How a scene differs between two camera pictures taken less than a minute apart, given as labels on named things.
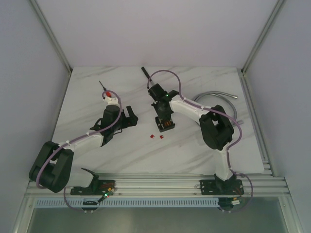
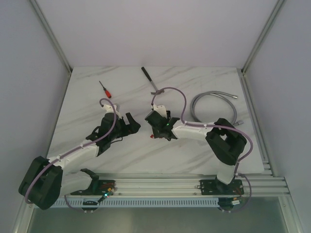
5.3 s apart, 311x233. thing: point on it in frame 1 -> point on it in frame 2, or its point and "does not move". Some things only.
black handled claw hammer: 147,74 does not move
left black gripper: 125,118 -> 124,126
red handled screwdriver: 108,93 does not move
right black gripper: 155,105 -> 156,134
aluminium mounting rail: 185,184 does not move
